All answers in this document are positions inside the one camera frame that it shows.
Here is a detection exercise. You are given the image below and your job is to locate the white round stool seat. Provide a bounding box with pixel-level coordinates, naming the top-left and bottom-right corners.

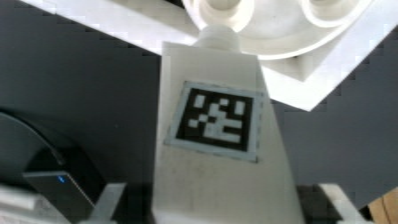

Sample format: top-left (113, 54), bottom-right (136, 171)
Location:
top-left (182, 0), bottom-right (376, 60)

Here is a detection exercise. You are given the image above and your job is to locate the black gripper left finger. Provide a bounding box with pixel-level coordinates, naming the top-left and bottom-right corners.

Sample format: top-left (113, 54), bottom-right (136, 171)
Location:
top-left (79, 183), bottom-right (127, 224)

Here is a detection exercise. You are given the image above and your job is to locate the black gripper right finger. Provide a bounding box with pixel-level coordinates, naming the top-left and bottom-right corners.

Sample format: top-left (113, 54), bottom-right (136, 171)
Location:
top-left (320, 183), bottom-right (374, 224)

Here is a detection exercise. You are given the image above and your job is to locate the white U-shaped fence frame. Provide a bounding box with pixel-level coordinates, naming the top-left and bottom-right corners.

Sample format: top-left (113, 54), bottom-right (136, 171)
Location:
top-left (20, 0), bottom-right (398, 111)

